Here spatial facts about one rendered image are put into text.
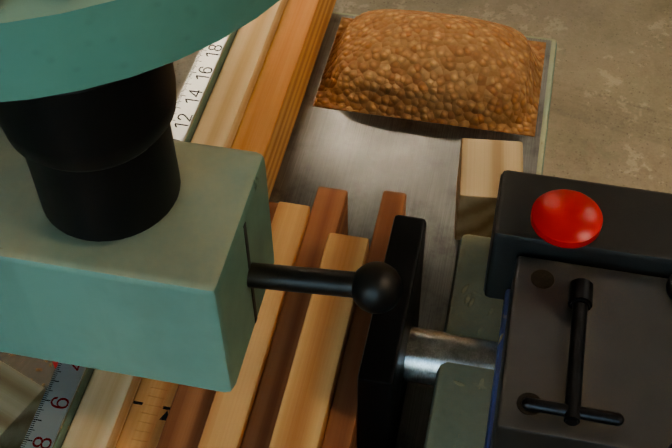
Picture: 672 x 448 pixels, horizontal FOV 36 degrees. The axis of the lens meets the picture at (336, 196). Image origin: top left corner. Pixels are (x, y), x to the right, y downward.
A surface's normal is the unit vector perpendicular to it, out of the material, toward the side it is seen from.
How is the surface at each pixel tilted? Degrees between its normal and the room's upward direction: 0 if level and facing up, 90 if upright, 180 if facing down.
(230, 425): 0
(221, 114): 0
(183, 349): 90
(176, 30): 90
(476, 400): 0
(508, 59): 32
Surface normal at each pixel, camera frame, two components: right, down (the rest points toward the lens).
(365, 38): -0.49, -0.68
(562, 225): -0.08, -0.54
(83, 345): -0.21, 0.73
